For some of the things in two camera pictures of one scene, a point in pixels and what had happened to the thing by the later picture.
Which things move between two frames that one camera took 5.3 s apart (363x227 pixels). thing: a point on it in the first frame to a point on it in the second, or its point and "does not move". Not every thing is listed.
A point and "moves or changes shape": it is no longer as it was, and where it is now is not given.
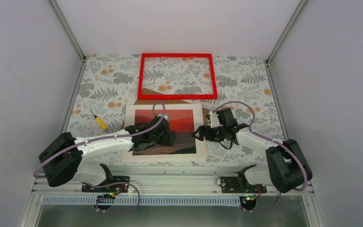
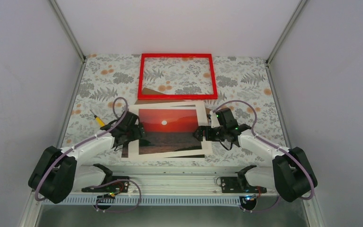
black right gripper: [202, 128] does not move
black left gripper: [164, 141] to [137, 135]
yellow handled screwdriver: [101, 123] does not move
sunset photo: [182, 122] does not move
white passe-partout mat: [200, 145] moves or changes shape
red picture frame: [177, 96] does not move
